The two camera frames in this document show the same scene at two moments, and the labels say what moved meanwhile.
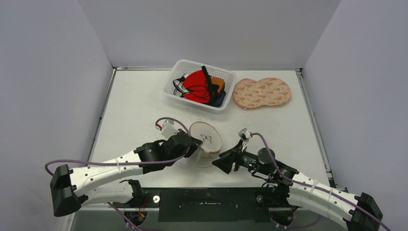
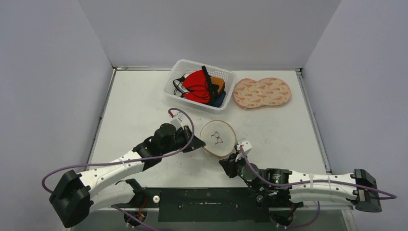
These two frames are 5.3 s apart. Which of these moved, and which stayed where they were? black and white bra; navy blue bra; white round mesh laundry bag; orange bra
Moved: white round mesh laundry bag
Stayed: navy blue bra; black and white bra; orange bra
